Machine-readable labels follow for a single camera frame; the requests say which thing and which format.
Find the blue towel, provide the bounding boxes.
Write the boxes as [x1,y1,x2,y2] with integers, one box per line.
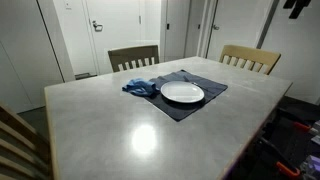
[122,78,159,97]

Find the white plate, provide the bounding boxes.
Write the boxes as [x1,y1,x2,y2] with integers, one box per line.
[160,81,205,103]

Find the dark blue placemat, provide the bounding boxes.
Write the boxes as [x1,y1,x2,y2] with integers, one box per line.
[146,70,228,122]

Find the dark wooden chair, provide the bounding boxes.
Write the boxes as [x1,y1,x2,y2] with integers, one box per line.
[108,45,159,72]

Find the light wooden chair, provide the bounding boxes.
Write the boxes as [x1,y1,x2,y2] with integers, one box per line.
[219,45,281,75]

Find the orange black clamp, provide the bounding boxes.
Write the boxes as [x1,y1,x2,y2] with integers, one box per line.
[278,109,311,132]
[259,137,301,179]

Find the silver door handle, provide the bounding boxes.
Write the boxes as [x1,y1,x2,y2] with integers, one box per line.
[92,21,103,32]

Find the wooden chair near camera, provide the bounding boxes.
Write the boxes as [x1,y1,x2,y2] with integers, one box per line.
[0,104,54,180]

